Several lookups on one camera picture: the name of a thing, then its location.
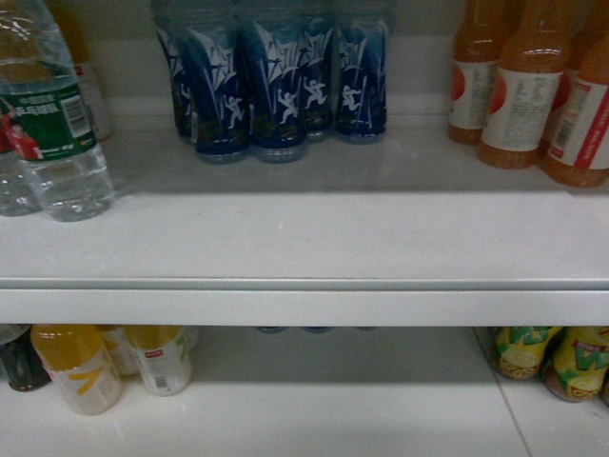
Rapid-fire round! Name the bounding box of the water bottle green label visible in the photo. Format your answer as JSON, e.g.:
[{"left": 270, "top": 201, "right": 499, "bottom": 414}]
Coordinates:
[{"left": 1, "top": 1, "right": 114, "bottom": 222}]

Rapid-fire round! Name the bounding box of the white metal shelf board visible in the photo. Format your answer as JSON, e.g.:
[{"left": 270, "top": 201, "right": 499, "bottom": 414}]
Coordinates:
[{"left": 1, "top": 115, "right": 608, "bottom": 327}]

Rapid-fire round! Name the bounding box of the blue sports drink bottle front-centre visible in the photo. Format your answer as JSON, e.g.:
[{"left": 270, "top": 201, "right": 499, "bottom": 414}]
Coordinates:
[{"left": 240, "top": 13, "right": 305, "bottom": 164}]

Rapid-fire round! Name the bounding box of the blue sports drink bottle front-left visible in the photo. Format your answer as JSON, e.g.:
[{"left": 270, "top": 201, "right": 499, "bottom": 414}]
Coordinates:
[{"left": 178, "top": 21, "right": 249, "bottom": 165}]

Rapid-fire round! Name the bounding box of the white label drink bottle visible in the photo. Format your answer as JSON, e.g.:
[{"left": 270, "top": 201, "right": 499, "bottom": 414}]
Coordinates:
[{"left": 125, "top": 325, "right": 193, "bottom": 397}]

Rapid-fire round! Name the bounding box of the blue sports drink bottle right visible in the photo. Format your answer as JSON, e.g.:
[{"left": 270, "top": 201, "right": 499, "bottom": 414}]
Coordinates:
[{"left": 335, "top": 1, "right": 389, "bottom": 144}]

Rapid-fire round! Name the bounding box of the lemon tea bottle lower left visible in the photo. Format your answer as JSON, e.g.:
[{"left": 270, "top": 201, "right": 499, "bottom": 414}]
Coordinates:
[{"left": 490, "top": 326, "right": 562, "bottom": 380}]

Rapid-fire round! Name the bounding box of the lemon tea bottle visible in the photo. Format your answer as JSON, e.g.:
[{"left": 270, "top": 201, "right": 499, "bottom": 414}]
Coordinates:
[
  {"left": 490, "top": 326, "right": 562, "bottom": 380},
  {"left": 542, "top": 326, "right": 608, "bottom": 403}
]

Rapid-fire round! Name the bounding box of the orange juice bottle left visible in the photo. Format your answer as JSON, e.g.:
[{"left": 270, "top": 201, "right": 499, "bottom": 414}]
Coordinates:
[{"left": 448, "top": 0, "right": 508, "bottom": 145}]

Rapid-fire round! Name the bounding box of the orange juice bottle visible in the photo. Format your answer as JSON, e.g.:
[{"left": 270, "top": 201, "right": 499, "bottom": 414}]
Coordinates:
[
  {"left": 540, "top": 37, "right": 608, "bottom": 189},
  {"left": 448, "top": 0, "right": 508, "bottom": 145},
  {"left": 477, "top": 1, "right": 573, "bottom": 169}
]

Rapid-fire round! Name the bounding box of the yellow cap white bottle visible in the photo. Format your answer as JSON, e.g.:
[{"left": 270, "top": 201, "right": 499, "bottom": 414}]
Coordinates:
[{"left": 30, "top": 324, "right": 122, "bottom": 415}]

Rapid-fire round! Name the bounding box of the orange juice bottle right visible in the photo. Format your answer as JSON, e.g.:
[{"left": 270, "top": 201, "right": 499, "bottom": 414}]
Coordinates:
[{"left": 540, "top": 37, "right": 608, "bottom": 189}]

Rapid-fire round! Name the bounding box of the orange juice bottle front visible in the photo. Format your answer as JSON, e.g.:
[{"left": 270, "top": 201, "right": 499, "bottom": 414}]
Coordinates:
[{"left": 477, "top": 1, "right": 573, "bottom": 169}]

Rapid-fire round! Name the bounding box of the lemon tea bottle lower right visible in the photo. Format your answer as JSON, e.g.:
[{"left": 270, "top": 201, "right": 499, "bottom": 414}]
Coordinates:
[{"left": 542, "top": 326, "right": 608, "bottom": 403}]

